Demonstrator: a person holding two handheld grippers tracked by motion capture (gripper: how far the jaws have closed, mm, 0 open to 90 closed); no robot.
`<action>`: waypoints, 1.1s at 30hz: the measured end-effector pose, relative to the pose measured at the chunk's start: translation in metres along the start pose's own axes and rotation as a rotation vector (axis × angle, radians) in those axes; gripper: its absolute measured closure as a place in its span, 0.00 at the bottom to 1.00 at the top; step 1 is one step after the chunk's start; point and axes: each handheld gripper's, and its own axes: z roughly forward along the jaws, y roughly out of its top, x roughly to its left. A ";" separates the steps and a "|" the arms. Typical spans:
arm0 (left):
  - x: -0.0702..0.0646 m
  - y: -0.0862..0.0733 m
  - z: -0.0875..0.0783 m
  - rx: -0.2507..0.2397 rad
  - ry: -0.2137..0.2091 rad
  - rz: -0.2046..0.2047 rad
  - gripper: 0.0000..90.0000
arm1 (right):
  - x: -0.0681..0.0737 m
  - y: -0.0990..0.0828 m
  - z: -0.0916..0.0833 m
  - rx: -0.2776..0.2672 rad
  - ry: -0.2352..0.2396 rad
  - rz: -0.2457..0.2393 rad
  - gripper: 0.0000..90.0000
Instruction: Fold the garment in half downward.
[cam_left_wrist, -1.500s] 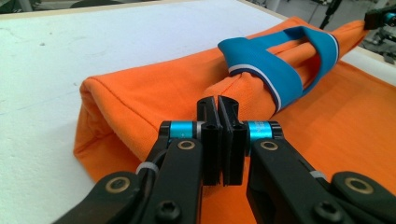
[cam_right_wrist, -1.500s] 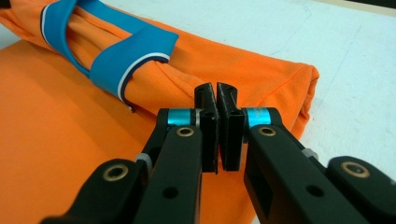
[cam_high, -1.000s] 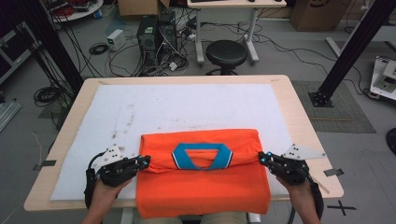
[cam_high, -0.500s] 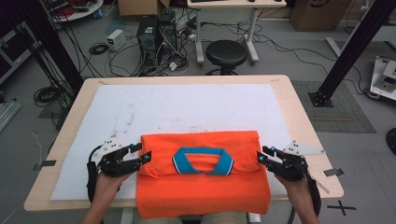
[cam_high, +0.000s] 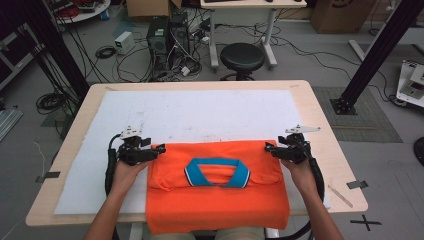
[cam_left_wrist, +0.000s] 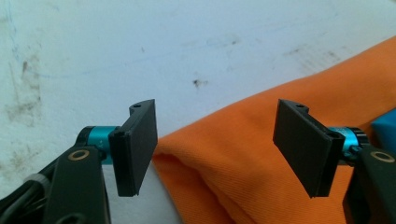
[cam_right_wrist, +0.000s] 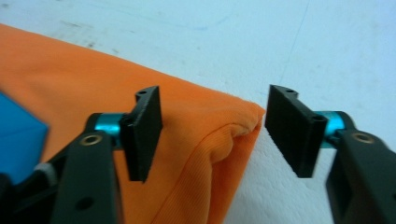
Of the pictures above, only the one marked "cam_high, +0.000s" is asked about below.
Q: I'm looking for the person's right hand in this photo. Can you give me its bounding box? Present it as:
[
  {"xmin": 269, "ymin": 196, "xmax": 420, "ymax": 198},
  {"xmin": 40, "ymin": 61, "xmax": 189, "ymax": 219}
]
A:
[{"xmin": 280, "ymin": 158, "xmax": 320, "ymax": 196}]

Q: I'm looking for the black metal frame post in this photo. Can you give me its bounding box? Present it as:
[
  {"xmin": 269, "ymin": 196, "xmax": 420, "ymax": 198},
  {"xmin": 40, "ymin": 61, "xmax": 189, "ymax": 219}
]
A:
[
  {"xmin": 329, "ymin": 0, "xmax": 424, "ymax": 116},
  {"xmin": 18, "ymin": 0, "xmax": 90, "ymax": 99}
]

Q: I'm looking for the tangle of floor cables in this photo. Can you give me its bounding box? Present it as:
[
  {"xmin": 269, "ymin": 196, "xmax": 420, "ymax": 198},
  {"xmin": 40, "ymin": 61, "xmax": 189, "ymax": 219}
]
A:
[{"xmin": 111, "ymin": 46, "xmax": 204, "ymax": 83}]

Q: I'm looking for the silver metal rail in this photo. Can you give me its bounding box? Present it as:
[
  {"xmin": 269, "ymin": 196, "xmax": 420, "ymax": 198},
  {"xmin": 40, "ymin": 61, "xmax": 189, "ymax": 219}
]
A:
[{"xmin": 0, "ymin": 108, "xmax": 24, "ymax": 142}]

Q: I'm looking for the grey tape piece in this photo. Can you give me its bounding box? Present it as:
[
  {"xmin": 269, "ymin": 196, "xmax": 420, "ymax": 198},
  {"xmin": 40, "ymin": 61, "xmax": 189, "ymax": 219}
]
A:
[
  {"xmin": 35, "ymin": 171, "xmax": 62, "ymax": 184},
  {"xmin": 345, "ymin": 179, "xmax": 370, "ymax": 190}
]

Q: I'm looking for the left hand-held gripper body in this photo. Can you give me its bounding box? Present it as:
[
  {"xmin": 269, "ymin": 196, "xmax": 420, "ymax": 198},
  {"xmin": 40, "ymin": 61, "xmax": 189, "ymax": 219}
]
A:
[{"xmin": 116, "ymin": 125, "xmax": 159, "ymax": 167}]

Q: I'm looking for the black computer tower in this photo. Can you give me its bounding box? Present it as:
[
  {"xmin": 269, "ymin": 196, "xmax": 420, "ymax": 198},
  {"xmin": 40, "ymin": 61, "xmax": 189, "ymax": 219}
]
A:
[
  {"xmin": 146, "ymin": 15, "xmax": 172, "ymax": 69},
  {"xmin": 169, "ymin": 12, "xmax": 192, "ymax": 64}
]

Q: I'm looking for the orange polo shirt blue collar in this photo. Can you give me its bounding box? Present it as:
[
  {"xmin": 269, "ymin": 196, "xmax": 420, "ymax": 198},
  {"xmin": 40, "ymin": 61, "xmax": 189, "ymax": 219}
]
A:
[{"xmin": 145, "ymin": 139, "xmax": 291, "ymax": 235}]

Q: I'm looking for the white machine housing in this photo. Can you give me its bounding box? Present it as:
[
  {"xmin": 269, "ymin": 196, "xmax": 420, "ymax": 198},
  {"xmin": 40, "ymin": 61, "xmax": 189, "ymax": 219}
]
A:
[{"xmin": 395, "ymin": 59, "xmax": 424, "ymax": 108}]

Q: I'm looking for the black cable coil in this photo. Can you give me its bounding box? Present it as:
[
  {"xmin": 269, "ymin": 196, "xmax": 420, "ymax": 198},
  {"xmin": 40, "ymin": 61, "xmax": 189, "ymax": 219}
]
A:
[
  {"xmin": 95, "ymin": 45, "xmax": 117, "ymax": 60},
  {"xmin": 35, "ymin": 92, "xmax": 69, "ymax": 115}
]

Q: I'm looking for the grey floor mat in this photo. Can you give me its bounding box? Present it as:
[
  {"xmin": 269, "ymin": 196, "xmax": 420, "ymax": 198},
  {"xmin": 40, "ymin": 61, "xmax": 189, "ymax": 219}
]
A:
[{"xmin": 312, "ymin": 85, "xmax": 404, "ymax": 144}]

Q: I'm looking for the black round stool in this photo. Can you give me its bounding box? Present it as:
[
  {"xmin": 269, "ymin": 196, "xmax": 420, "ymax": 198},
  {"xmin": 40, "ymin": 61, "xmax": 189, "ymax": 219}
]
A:
[{"xmin": 219, "ymin": 42, "xmax": 267, "ymax": 82}]

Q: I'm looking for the black sleeved gripper cable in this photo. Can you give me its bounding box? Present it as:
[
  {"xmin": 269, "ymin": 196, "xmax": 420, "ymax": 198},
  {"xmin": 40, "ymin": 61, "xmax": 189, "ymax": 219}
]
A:
[
  {"xmin": 104, "ymin": 133, "xmax": 124, "ymax": 197},
  {"xmin": 283, "ymin": 155, "xmax": 326, "ymax": 240}
]

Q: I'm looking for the cardboard box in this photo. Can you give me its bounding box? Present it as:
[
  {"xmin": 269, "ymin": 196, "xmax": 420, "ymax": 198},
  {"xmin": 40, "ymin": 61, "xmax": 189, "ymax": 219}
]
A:
[
  {"xmin": 125, "ymin": 0, "xmax": 183, "ymax": 18},
  {"xmin": 310, "ymin": 0, "xmax": 378, "ymax": 34}
]

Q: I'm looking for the white box device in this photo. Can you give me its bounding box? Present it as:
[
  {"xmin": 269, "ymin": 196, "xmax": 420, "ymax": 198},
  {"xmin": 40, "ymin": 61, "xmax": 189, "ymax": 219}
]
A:
[{"xmin": 114, "ymin": 30, "xmax": 136, "ymax": 55}]

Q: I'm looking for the thin wooden stick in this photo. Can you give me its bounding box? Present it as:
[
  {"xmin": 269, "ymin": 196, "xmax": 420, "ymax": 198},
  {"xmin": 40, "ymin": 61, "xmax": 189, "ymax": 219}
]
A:
[{"xmin": 327, "ymin": 184, "xmax": 354, "ymax": 209}]

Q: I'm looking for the round white table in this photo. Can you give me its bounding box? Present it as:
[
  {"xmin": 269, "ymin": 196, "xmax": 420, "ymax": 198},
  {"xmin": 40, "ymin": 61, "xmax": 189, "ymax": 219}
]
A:
[{"xmin": 54, "ymin": 0, "xmax": 112, "ymax": 25}]

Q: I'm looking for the black tape cross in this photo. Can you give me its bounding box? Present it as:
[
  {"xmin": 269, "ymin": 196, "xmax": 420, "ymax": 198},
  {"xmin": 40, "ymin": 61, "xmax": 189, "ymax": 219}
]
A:
[{"xmin": 349, "ymin": 214, "xmax": 383, "ymax": 232}]

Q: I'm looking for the desk with white legs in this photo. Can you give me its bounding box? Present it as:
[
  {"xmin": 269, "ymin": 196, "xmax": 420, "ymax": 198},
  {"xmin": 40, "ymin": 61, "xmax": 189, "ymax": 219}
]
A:
[{"xmin": 199, "ymin": 0, "xmax": 308, "ymax": 71}]

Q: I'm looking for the white felt mat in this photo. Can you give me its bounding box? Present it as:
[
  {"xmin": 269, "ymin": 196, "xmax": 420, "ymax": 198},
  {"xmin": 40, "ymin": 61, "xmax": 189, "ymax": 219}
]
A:
[{"xmin": 53, "ymin": 89, "xmax": 333, "ymax": 216}]

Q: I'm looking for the person's left hand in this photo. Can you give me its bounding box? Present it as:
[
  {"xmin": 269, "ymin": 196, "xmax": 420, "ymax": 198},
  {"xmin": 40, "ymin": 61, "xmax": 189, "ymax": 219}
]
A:
[{"xmin": 111, "ymin": 160, "xmax": 150, "ymax": 195}]

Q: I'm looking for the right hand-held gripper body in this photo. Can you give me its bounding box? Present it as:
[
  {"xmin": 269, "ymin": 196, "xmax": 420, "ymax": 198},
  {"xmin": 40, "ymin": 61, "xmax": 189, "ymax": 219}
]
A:
[{"xmin": 273, "ymin": 124, "xmax": 322, "ymax": 165}]

